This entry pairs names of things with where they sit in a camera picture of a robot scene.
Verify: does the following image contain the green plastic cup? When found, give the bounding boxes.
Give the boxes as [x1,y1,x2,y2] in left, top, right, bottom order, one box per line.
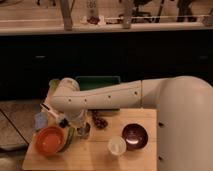
[49,79,60,90]

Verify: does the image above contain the black office chair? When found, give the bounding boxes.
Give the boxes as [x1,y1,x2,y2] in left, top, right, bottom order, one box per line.
[132,0,152,23]

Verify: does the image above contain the white cup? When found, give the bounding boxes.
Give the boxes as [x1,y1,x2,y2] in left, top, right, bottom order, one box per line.
[107,136,127,156]

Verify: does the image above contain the dark brown bowl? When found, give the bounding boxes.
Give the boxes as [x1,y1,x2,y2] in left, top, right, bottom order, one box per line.
[122,123,148,151]

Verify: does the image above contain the small metal cup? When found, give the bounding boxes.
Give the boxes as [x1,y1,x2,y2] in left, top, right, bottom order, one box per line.
[77,122,91,139]

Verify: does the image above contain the bunch of dark grapes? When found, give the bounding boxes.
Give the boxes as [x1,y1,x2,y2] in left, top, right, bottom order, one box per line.
[92,111,108,129]

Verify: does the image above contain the green plastic tray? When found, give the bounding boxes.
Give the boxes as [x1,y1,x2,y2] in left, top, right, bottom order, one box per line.
[75,76,121,91]

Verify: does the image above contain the white handled knife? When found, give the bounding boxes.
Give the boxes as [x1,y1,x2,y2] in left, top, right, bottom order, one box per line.
[40,103,65,122]

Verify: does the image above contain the person legs in background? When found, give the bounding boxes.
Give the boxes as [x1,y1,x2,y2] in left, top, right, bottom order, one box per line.
[177,0,197,22]

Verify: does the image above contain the orange plastic bowl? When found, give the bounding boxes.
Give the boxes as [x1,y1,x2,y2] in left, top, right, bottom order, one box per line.
[35,126,65,156]

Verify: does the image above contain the green cucumber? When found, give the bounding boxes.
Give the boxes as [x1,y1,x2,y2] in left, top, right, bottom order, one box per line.
[60,127,75,152]

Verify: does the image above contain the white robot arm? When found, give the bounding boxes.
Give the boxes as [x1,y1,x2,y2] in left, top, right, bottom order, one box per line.
[50,76,213,171]

